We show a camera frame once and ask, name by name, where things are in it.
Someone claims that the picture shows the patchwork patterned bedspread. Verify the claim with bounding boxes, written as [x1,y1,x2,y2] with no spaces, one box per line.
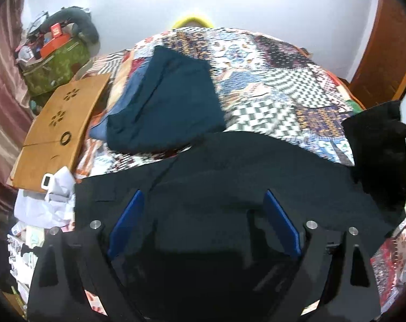
[74,27,406,313]

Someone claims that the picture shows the grey plush toy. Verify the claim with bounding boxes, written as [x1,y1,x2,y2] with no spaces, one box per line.
[38,7,99,44]

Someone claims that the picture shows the green fabric storage bag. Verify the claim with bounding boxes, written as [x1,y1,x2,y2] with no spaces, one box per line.
[21,38,90,97]

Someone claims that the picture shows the black pants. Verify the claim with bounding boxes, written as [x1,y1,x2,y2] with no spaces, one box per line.
[76,101,406,321]

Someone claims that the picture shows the pink striped curtain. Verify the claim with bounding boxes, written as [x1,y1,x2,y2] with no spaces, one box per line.
[0,0,31,211]

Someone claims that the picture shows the orange box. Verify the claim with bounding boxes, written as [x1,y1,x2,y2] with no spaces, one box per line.
[40,34,71,58]

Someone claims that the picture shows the wooden lap desk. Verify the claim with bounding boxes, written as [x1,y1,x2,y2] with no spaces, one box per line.
[12,74,110,192]

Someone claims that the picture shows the blue folded garment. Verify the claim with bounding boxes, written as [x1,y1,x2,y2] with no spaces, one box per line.
[89,57,151,141]

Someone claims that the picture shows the white crumpled cloth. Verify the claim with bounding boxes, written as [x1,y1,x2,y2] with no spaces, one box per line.
[14,166,76,229]

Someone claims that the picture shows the folded dark teal garment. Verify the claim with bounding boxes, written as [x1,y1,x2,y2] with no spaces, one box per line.
[106,46,226,154]

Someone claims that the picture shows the brown wooden door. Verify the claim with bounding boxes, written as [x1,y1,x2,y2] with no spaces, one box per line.
[349,0,406,108]

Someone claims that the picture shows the yellow plush pillow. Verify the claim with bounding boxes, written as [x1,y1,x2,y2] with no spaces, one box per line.
[172,15,213,29]

